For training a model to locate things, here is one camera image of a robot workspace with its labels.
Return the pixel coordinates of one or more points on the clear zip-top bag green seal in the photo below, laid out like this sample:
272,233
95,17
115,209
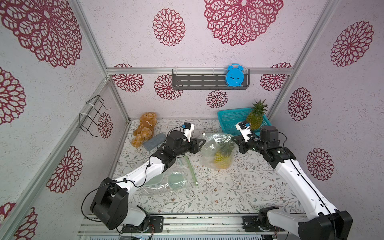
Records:
179,176

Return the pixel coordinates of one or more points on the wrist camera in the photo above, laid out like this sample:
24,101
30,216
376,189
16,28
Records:
245,128
188,128

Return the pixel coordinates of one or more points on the green pineapple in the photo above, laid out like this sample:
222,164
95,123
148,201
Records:
255,117

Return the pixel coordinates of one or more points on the grey glasses case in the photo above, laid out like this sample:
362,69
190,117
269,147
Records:
154,142

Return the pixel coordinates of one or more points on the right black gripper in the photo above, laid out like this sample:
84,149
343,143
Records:
244,144

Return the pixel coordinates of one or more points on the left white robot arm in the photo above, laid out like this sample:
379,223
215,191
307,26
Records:
111,201

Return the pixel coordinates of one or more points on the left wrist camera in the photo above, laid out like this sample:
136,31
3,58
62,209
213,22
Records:
188,128

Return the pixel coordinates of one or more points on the black wire wall rack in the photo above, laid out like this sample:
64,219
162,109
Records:
88,119

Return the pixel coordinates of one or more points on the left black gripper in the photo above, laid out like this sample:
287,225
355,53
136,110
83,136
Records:
194,144

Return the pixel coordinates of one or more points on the grey wall shelf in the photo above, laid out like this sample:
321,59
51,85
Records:
205,82

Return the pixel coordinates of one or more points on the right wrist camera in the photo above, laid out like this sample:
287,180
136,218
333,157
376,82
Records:
245,128

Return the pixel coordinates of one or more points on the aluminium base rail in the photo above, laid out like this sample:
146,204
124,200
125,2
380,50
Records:
209,224

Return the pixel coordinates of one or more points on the blue alarm clock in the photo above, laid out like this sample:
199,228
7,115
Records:
235,75

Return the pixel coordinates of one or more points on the teal plastic basket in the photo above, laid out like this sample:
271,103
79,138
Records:
229,118

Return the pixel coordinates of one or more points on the yellow orange pineapple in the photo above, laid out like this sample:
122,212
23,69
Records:
224,156

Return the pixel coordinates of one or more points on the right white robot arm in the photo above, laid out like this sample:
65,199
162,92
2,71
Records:
323,221

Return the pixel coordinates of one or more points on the tan teddy bear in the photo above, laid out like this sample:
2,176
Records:
145,130

